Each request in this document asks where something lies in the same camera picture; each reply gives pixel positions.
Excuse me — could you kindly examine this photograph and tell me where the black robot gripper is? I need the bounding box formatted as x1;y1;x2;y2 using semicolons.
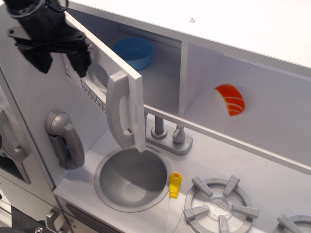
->
7;4;91;78

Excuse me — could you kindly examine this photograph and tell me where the white microwave door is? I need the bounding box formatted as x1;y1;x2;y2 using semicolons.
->
63;13;146;152

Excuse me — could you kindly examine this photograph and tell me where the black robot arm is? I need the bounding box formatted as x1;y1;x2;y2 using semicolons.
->
5;0;91;78

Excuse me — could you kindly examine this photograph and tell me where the grey toy telephone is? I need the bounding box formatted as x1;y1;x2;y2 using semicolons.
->
45;109;85;170

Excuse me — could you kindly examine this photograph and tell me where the blue plastic bowl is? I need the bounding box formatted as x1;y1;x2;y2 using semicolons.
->
112;37;154;70

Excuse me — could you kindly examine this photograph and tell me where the grey toy sink basin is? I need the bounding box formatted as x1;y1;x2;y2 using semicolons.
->
94;148;172;213

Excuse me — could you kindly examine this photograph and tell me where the grey toy faucet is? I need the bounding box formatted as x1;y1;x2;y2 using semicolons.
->
145;113;193;156

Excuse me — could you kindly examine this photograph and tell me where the white toy kitchen cabinet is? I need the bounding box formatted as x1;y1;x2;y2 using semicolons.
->
0;0;311;233

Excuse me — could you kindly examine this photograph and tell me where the salmon sushi toy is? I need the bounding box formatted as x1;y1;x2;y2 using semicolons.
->
213;83;245;117

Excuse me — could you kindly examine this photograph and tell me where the grey toy stove burner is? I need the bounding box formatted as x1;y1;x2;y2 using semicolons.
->
184;175;259;233

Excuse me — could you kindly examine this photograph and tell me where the grey fridge door handle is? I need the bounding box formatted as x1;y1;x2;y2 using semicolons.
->
0;109;27;163

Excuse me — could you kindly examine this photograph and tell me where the grey oven handle bracket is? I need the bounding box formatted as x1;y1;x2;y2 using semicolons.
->
46;210;63;233

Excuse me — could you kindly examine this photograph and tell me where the yellow handled toy knife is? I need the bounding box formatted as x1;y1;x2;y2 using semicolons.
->
165;172;183;233

